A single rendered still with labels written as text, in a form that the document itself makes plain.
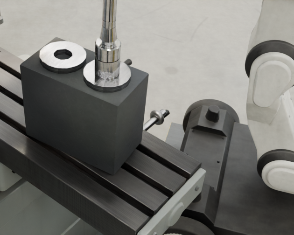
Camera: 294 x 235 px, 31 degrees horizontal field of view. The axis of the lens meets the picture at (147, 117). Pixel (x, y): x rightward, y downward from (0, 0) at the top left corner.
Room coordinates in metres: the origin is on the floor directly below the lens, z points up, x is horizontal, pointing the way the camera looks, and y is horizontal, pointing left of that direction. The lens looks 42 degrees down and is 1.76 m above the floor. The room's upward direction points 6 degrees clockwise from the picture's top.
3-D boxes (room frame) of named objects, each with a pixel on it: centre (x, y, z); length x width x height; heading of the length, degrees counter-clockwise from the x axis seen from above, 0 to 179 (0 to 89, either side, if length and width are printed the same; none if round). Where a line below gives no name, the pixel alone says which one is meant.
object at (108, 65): (0.79, 0.08, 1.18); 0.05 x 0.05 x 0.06
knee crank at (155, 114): (1.34, -0.01, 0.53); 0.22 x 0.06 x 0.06; 148
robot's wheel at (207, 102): (1.41, -0.23, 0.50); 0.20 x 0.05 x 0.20; 80
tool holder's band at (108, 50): (0.79, 0.08, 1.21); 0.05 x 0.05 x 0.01
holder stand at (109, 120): (0.81, 0.13, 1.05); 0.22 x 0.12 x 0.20; 66
